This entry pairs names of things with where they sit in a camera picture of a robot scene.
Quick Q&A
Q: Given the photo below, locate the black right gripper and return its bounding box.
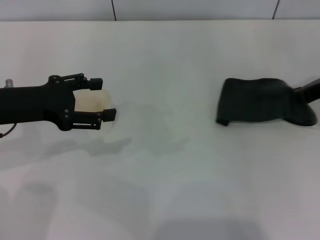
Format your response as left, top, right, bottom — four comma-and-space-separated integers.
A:
292, 77, 320, 104

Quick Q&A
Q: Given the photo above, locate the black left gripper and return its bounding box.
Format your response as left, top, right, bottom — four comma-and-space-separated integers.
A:
0, 72, 118, 132

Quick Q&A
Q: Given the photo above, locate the translucent white plastic cup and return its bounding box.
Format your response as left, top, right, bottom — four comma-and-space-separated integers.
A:
74, 88, 112, 114

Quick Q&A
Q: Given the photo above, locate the dark blue rag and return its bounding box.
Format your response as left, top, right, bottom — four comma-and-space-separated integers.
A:
215, 77, 317, 128

